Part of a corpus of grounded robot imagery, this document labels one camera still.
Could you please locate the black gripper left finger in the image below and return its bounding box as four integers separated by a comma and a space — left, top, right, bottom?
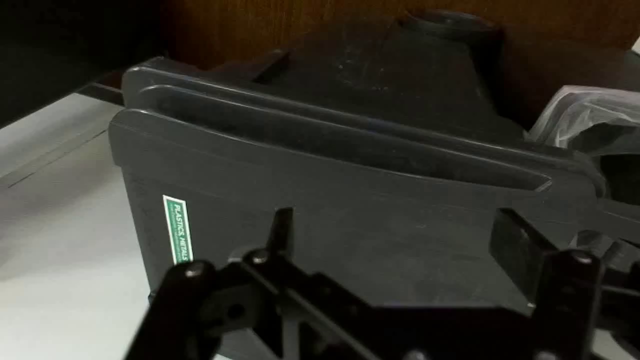
122, 207, 401, 360

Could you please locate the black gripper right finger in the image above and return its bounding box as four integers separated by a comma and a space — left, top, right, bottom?
488, 209, 640, 360

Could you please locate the clear plastic bin liner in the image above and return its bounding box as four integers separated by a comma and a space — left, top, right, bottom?
527, 85, 640, 158

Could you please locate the black wheeled bin body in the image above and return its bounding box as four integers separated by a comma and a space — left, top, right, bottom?
247, 8, 536, 146

